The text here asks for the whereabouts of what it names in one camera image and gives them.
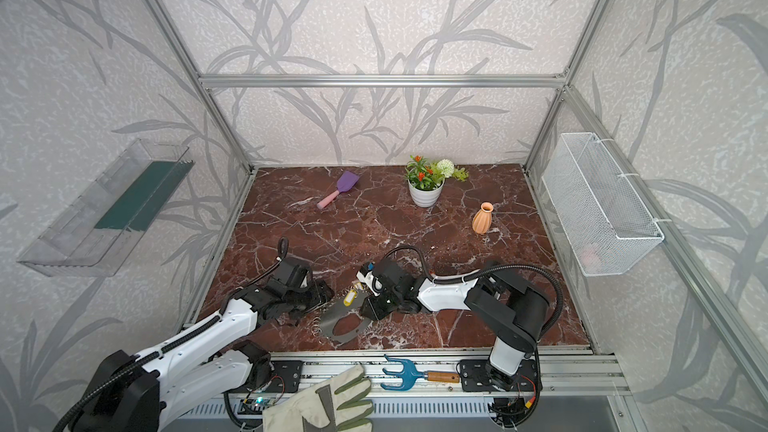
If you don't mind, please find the clear plastic wall tray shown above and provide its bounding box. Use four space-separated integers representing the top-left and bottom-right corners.
18 139 194 277

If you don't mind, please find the small terracotta vase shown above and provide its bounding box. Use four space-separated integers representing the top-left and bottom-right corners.
472 202 494 235

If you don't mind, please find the yellow key tag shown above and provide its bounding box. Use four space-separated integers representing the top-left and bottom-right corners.
343 289 358 307

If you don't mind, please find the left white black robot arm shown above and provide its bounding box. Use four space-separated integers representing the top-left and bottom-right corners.
54 257 334 431

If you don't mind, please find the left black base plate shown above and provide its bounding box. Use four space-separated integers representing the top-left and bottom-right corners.
256 360 304 394

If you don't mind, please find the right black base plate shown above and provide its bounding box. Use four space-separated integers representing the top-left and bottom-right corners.
457 357 541 393

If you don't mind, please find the white pot with flowers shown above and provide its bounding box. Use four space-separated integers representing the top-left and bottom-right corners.
405 155 469 208

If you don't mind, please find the white green work glove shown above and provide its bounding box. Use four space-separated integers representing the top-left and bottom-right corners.
263 364 374 432

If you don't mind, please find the blue garden hand fork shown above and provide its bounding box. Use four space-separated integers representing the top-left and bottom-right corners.
381 354 461 391

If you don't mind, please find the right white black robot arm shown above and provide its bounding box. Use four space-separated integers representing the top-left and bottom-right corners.
357 258 564 390

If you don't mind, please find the green circuit board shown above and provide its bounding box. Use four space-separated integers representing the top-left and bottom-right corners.
236 396 281 417

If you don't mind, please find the white wire mesh basket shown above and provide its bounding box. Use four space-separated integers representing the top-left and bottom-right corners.
542 132 665 277

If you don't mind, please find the purple pink toy spatula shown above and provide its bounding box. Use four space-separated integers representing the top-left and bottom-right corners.
317 171 360 210

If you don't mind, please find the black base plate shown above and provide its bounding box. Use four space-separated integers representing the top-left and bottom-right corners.
256 360 304 394
457 357 541 393

